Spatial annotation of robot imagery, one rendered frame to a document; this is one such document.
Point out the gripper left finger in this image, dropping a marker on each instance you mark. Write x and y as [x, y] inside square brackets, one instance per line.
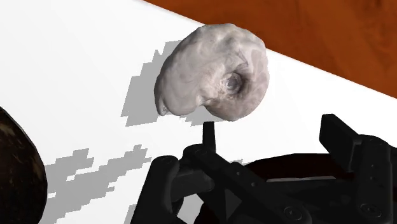
[201, 161]

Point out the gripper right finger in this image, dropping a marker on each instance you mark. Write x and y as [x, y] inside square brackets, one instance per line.
[369, 173]

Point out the pale grey spiral shell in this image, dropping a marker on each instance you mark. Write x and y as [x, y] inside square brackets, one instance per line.
[214, 73]

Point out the dark brown round object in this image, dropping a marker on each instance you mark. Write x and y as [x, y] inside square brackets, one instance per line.
[18, 173]

